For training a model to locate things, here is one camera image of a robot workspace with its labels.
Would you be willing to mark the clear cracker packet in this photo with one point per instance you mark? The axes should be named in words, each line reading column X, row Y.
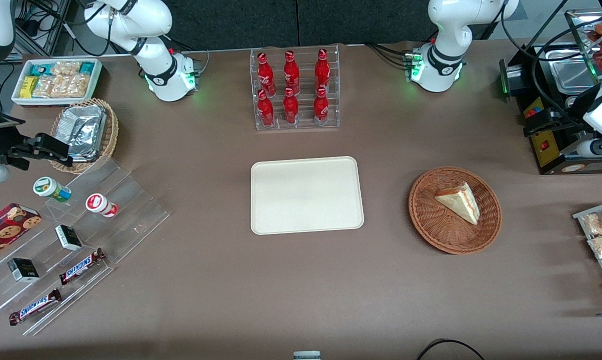
column 73, row 86
column 43, row 87
column 66, row 68

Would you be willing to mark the red cookie box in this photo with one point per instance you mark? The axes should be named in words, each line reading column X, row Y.
column 6, row 230

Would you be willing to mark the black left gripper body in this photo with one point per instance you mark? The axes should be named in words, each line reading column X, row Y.
column 564, row 121

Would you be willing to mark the triangular sandwich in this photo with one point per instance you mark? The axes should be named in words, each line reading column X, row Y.
column 460, row 202

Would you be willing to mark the light wicker basket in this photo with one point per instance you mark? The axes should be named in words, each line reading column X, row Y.
column 111, row 135

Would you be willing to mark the teal snack packet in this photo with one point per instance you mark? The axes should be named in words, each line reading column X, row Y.
column 87, row 67
column 40, row 69

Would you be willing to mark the round brown wicker basket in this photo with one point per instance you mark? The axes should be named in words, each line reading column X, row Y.
column 430, row 222

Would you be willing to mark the red cola bottle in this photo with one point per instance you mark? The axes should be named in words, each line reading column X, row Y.
column 266, row 75
column 291, row 72
column 322, row 70
column 266, row 110
column 321, row 107
column 291, row 107

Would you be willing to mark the cream plastic tray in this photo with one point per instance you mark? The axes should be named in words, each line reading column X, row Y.
column 305, row 195

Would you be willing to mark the silver foil pack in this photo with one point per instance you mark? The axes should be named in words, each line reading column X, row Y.
column 83, row 130

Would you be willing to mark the red lid white bottle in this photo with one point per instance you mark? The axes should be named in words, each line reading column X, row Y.
column 98, row 204

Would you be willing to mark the black food warmer appliance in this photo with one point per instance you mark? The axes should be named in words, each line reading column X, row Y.
column 550, row 155

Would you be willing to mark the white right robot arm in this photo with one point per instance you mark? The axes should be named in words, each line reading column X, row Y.
column 153, row 60

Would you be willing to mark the clear acrylic stepped display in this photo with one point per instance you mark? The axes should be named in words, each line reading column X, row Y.
column 131, row 200

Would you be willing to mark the clear acrylic bottle rack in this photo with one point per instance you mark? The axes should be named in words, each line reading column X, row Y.
column 306, row 55

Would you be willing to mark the yellow snack packet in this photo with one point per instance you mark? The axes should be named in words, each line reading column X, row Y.
column 28, row 86

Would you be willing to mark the brown Snickers bar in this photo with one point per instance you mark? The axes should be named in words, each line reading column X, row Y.
column 35, row 306
column 81, row 266

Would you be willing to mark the green lid white bottle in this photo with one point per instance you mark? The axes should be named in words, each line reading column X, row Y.
column 48, row 187

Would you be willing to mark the small black box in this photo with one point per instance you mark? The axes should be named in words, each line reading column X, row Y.
column 68, row 237
column 23, row 270

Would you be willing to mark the white rectangular snack bin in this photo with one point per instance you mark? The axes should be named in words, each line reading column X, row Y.
column 56, row 102

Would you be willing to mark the small grey object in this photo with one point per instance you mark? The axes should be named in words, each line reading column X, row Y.
column 306, row 355

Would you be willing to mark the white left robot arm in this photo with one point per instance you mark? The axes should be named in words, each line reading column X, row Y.
column 443, row 30

